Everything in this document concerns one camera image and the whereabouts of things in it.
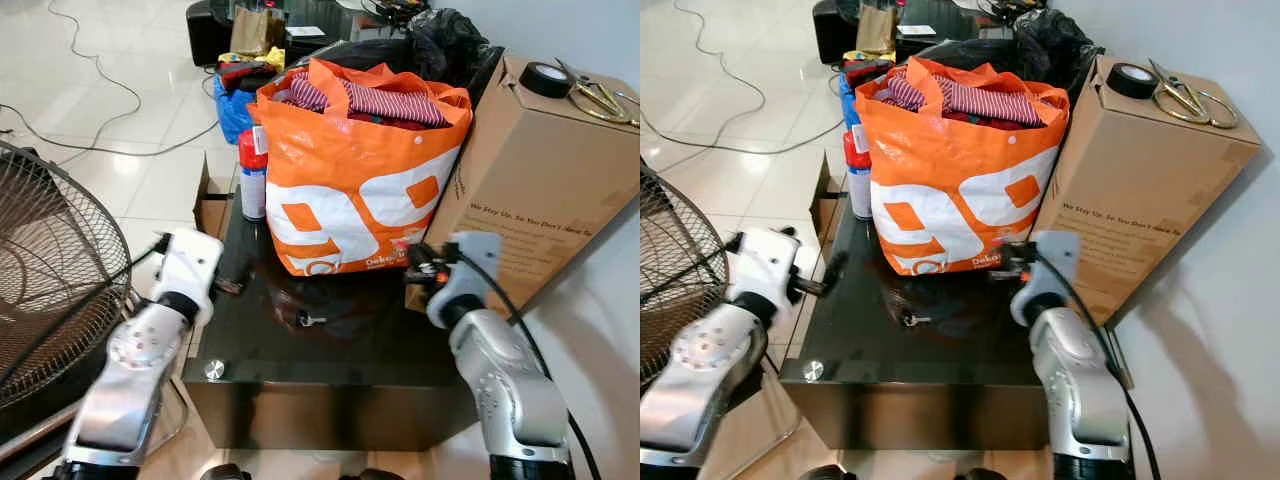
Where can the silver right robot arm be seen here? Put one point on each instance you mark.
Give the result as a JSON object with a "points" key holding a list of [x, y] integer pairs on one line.
{"points": [[505, 385], [1080, 385]]}

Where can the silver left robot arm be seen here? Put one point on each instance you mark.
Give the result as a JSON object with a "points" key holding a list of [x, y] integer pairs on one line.
{"points": [[705, 360], [135, 365]]}

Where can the small metal keys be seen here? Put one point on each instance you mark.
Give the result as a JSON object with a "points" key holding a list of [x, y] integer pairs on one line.
{"points": [[912, 320], [304, 320]]}

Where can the small open cardboard box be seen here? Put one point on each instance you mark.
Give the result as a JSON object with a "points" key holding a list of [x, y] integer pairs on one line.
{"points": [[826, 205], [212, 215]]}

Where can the spray can with red cap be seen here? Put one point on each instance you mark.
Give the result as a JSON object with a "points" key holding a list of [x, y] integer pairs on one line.
{"points": [[252, 175], [858, 175]]}

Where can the orange and white shopping bag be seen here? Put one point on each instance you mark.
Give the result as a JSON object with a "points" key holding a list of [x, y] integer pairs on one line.
{"points": [[950, 190], [350, 190]]}

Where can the black glass table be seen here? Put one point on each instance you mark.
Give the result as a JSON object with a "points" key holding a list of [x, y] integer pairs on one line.
{"points": [[330, 370], [920, 375]]}

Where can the large brown cardboard box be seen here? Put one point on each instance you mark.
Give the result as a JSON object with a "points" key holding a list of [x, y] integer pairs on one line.
{"points": [[540, 190], [1150, 200]]}

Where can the blue plastic bag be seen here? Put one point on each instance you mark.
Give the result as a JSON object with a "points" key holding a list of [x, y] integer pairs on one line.
{"points": [[846, 105], [230, 115]]}

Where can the red white striped cloth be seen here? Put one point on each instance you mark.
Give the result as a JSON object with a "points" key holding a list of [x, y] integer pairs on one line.
{"points": [[385, 102], [985, 100]]}

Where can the black left robot foot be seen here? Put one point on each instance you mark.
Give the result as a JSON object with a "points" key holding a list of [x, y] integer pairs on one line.
{"points": [[225, 473], [825, 473]]}

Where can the black robot foot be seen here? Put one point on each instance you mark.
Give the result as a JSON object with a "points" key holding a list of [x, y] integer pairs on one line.
{"points": [[372, 474], [225, 473], [825, 473], [980, 474]]}

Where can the black right robot foot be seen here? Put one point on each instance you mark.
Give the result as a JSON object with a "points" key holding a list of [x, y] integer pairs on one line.
{"points": [[980, 474], [372, 474]]}

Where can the black tape roll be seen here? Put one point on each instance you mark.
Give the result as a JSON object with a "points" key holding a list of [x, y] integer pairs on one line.
{"points": [[1131, 80], [545, 80]]}

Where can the black plastic garbage bag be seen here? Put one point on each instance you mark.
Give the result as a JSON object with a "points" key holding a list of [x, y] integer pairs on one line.
{"points": [[1050, 38], [445, 40]]}

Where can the black box speaker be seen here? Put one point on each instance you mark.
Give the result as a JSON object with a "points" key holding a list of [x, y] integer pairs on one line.
{"points": [[832, 30], [208, 32]]}

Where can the brown paper bag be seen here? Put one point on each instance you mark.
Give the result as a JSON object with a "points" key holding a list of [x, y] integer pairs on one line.
{"points": [[876, 28], [255, 30]]}

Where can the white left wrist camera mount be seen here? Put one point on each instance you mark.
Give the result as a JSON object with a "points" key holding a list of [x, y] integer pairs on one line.
{"points": [[762, 260], [188, 262]]}

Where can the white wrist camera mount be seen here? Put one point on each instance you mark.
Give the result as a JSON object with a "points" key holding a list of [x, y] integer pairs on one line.
{"points": [[1050, 268], [470, 272], [762, 260], [188, 262]]}

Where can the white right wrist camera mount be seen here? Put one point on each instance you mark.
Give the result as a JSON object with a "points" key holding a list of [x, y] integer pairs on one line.
{"points": [[1050, 268], [470, 272]]}

